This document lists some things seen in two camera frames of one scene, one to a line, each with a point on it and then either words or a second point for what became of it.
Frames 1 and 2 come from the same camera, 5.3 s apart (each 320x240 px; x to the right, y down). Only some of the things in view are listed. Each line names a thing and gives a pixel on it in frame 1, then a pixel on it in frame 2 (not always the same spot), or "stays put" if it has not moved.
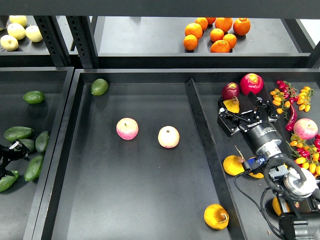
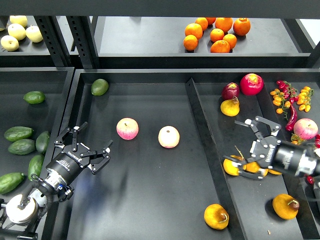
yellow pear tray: x=215 y=216 stays put
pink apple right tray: x=306 y=128 stays put
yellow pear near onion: x=232 y=105 stays put
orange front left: x=190 y=42 stays put
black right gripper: x=264 y=136 -> x=286 y=157
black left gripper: x=17 y=149 -> x=71 y=163
